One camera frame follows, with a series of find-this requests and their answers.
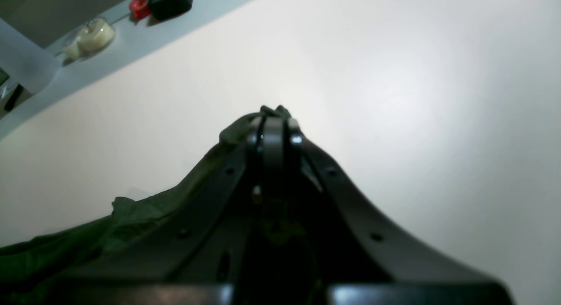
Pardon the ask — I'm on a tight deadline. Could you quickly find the clear tape dispenser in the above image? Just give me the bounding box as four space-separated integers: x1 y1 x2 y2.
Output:
61 17 117 60

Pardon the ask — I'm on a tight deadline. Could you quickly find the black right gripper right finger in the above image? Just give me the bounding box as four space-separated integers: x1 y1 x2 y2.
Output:
274 118 512 305

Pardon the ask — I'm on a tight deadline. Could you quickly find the dark green t-shirt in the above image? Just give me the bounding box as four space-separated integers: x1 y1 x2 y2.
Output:
0 106 291 305

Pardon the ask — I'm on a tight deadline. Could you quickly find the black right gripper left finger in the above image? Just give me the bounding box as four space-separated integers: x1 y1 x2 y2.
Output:
53 116 274 305

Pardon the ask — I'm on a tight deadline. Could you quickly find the white paper roll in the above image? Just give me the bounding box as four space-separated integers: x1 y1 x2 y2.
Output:
0 19 61 95

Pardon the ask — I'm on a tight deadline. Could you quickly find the red tape roll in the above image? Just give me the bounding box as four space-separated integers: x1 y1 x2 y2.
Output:
128 0 151 20

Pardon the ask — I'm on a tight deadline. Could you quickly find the black action camera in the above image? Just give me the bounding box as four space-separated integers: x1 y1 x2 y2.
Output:
148 0 194 21

